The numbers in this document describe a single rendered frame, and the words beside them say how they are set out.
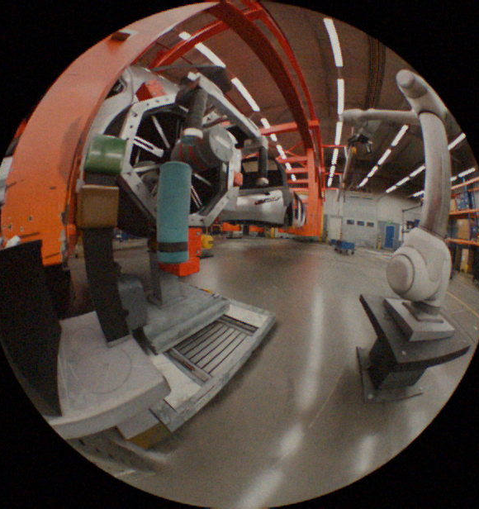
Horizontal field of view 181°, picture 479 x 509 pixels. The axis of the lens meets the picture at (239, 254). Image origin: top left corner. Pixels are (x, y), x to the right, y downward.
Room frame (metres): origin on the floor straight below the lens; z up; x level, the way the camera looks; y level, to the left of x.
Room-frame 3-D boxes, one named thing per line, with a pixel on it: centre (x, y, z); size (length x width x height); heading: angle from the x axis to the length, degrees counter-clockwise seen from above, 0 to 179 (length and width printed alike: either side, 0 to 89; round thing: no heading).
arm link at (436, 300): (0.22, -0.73, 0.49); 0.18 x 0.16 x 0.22; 86
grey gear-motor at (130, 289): (0.42, 0.52, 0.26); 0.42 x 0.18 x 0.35; 58
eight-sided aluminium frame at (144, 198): (0.53, 0.22, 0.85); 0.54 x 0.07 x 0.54; 148
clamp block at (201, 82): (0.28, 0.13, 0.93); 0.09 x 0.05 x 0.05; 58
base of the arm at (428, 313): (0.23, -0.74, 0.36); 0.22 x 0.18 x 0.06; 149
